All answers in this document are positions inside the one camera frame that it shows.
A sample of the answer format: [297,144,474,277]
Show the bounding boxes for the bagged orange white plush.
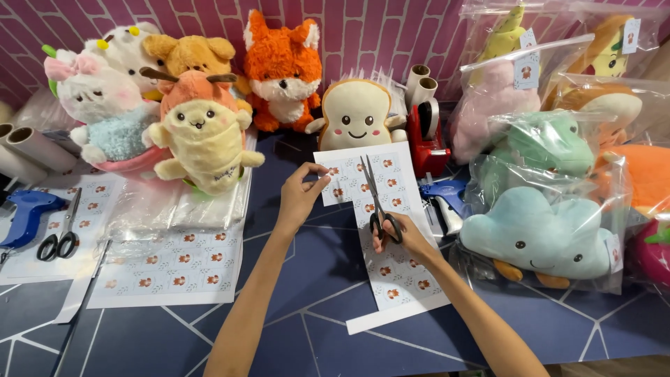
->
[542,72,670,149]

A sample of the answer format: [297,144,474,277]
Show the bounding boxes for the bagged pink strawberry plush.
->
[624,216,670,296]

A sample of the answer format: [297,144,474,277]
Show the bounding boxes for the bagged blue cloud plush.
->
[449,156,630,295]

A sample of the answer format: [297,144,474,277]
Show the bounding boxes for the bagged yellow banana plush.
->
[460,0,572,87]

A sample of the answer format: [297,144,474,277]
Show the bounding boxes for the white bunny plush pink bow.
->
[43,49,174,175]

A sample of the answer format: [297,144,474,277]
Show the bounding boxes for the toast plush toy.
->
[306,79,408,153]

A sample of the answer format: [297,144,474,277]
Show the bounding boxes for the tan dog plush toy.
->
[142,34,253,101]

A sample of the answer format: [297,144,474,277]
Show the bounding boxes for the black-handled scissors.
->
[36,187,83,262]
[359,154,404,246]

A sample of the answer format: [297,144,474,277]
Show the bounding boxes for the person's left hand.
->
[277,162,332,234]

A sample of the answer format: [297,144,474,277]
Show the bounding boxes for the white plush with yellow horns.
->
[83,21,169,96]

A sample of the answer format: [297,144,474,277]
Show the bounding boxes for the person's right hand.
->
[372,212,438,266]

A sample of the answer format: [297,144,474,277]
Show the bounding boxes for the red tape dispenser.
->
[405,98,452,179]

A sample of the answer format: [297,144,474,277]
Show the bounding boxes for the stack of clear plastic bags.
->
[98,130,258,243]

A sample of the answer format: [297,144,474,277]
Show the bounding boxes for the white paper strip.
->
[54,240,114,325]

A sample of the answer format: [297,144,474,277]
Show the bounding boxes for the bagged yellow orange plush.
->
[566,1,670,80]

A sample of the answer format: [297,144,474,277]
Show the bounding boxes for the orange fox plush toy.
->
[243,9,323,133]

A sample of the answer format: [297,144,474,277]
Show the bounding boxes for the yellow bug plush orange hood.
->
[139,66,266,197]

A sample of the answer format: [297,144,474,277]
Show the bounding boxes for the cut white sticker sheet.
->
[313,141,451,336]

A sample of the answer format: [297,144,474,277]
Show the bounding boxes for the upright clear plastic bags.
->
[334,67,410,117]

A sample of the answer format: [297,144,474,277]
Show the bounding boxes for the bagged green dinosaur plush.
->
[465,109,614,211]

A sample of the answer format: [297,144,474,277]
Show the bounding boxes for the thin black rod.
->
[49,240,114,377]

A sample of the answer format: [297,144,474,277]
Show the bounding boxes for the blue tagging gun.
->
[0,189,68,250]
[418,179,470,237]

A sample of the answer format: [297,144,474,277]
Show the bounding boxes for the large white paper roll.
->
[5,126,80,175]
[0,123,49,185]

